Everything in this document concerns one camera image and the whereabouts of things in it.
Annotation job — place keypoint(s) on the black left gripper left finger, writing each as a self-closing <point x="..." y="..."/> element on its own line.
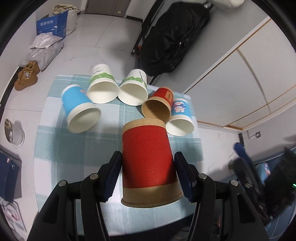
<point x="57" y="218"/>

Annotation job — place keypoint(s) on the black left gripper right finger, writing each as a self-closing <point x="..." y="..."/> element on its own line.
<point x="223" y="210"/>

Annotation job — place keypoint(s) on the large red paper cup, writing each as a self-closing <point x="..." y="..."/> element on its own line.
<point x="149" y="178"/>

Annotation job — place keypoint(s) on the blue cartoon paper cup right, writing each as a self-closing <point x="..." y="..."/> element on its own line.
<point x="180" y="123"/>

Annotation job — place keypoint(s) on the blue paper cup left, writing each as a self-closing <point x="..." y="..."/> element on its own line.
<point x="82" y="114"/>

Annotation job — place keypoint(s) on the small red paper cup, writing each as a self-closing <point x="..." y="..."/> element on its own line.
<point x="159" y="104"/>

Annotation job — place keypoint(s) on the green white paper cup left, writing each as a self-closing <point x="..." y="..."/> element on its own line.
<point x="102" y="86"/>

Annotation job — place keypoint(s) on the green white paper cup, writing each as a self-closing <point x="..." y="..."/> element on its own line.
<point x="133" y="90"/>
<point x="102" y="86"/>

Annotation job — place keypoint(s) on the green white paper cup right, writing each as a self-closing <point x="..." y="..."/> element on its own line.
<point x="133" y="90"/>

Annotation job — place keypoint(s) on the blue office chair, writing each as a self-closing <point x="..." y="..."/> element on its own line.
<point x="245" y="169"/>

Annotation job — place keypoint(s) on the dark blue shoe box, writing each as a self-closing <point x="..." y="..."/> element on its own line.
<point x="10" y="174"/>

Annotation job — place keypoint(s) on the white bucket on floor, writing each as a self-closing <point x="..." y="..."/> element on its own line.
<point x="14" y="132"/>

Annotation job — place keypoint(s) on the brown plush slippers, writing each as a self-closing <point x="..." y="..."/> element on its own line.
<point x="27" y="76"/>

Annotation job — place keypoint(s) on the grey plastic parcel bag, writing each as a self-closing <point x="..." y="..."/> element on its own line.
<point x="43" y="50"/>

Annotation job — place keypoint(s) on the black backpack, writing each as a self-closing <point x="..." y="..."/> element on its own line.
<point x="171" y="37"/>

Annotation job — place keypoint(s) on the blue cardboard box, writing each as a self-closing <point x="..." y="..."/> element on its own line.
<point x="55" y="25"/>

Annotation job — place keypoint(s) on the beige bag behind box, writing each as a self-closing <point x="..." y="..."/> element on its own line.
<point x="71" y="12"/>

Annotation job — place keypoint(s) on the white tote bag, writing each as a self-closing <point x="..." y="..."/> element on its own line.
<point x="226" y="4"/>

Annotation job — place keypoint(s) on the grey door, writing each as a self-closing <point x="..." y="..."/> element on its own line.
<point x="107" y="7"/>

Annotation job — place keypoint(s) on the black coat rack stand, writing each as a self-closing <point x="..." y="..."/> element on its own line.
<point x="147" y="23"/>

